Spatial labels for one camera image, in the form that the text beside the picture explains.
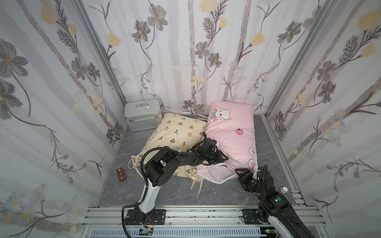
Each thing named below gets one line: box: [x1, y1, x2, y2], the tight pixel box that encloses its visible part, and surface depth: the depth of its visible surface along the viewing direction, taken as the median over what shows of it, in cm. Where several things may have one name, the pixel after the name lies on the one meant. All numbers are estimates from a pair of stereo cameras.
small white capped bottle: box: [280, 186, 289, 194], surface depth 81 cm
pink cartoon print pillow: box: [196, 99, 258, 184], surface depth 93 cm
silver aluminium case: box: [124, 98, 163, 132], surface depth 106 cm
